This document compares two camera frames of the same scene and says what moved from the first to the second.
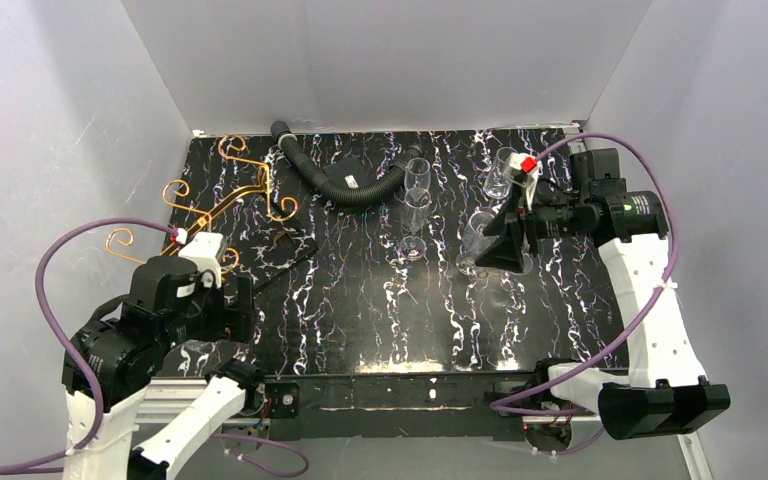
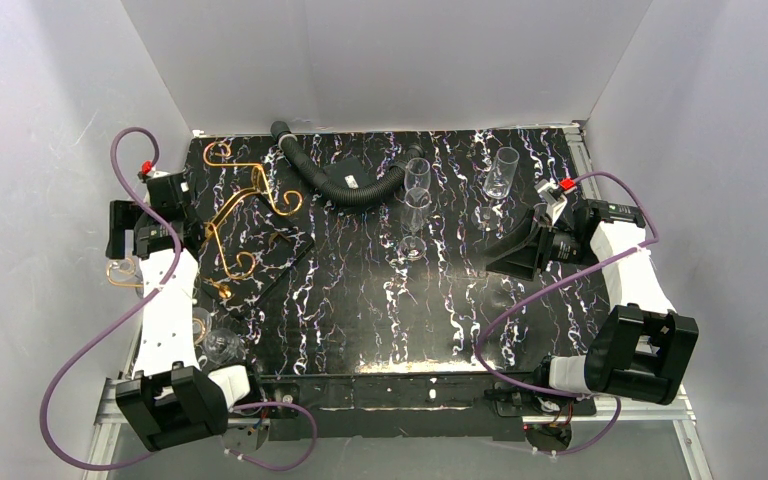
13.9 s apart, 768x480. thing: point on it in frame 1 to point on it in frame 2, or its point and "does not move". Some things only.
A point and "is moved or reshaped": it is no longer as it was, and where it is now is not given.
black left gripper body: [239, 304] to [123, 225]
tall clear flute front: [417, 201] does not move
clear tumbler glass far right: [497, 185] does not move
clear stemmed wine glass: [475, 240] is moved or reshaped
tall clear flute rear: [417, 174] does not move
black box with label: [349, 172] does not move
